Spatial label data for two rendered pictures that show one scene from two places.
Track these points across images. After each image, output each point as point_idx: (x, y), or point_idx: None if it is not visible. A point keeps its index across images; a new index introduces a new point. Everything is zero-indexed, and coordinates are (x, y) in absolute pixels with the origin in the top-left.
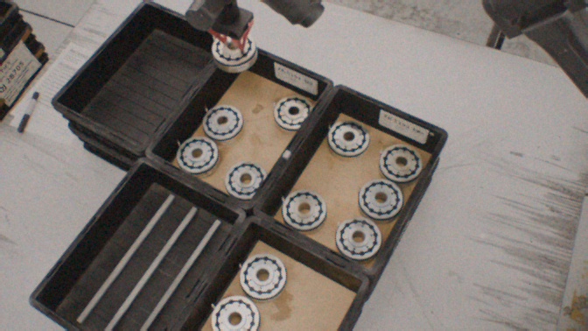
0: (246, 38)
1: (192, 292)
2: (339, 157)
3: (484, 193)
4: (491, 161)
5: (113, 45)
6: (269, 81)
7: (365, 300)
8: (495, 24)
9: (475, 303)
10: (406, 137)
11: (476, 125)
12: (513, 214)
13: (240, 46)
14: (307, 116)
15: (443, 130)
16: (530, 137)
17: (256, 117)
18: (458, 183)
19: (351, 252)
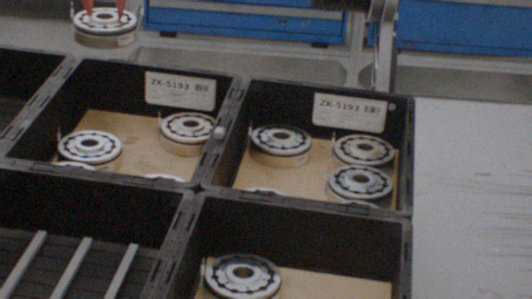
0: (125, 0)
1: (156, 275)
2: (278, 160)
3: (470, 213)
4: (458, 184)
5: None
6: (134, 115)
7: None
8: (379, 87)
9: None
10: (354, 132)
11: (418, 158)
12: (518, 224)
13: (121, 6)
14: (224, 103)
15: (406, 95)
16: (489, 159)
17: (134, 148)
18: (432, 208)
19: None
